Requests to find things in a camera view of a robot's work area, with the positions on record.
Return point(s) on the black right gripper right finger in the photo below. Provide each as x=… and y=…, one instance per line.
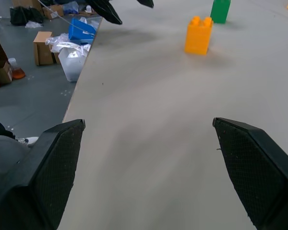
x=254, y=172

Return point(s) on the yellow toy building block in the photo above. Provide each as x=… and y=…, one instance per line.
x=198, y=36

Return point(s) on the crumpled clear plastic wrap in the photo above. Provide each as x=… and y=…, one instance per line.
x=62, y=43

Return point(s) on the small open cardboard box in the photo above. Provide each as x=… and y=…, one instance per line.
x=2, y=72

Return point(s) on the cardboard box with white label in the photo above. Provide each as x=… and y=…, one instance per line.
x=53, y=11

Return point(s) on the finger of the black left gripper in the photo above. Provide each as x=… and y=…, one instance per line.
x=146, y=2
x=105, y=10

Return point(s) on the brown cardboard box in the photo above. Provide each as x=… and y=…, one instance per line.
x=42, y=49

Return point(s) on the white translucent plastic container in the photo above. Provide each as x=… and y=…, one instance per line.
x=73, y=63

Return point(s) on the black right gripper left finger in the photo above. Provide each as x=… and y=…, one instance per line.
x=55, y=172

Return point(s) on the orange liquid plastic bottle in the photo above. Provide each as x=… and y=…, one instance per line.
x=16, y=69

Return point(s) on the black bag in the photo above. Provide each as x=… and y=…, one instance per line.
x=25, y=15

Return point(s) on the blue plastic bin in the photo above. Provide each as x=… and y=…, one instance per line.
x=81, y=30

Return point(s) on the green toy building block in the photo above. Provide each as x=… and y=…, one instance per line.
x=220, y=11

